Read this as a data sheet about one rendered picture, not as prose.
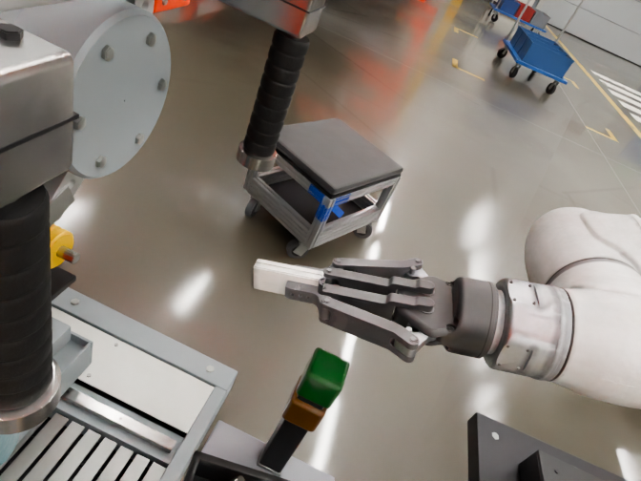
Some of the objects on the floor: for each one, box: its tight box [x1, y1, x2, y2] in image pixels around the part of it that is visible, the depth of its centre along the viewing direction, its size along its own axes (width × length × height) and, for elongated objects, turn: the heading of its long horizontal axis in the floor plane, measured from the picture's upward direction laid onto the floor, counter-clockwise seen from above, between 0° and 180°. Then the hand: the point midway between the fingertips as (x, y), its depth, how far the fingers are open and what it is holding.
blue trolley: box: [497, 0, 585, 94], centre depth 511 cm, size 104×67×96 cm, turn 143°
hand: (288, 280), depth 47 cm, fingers closed
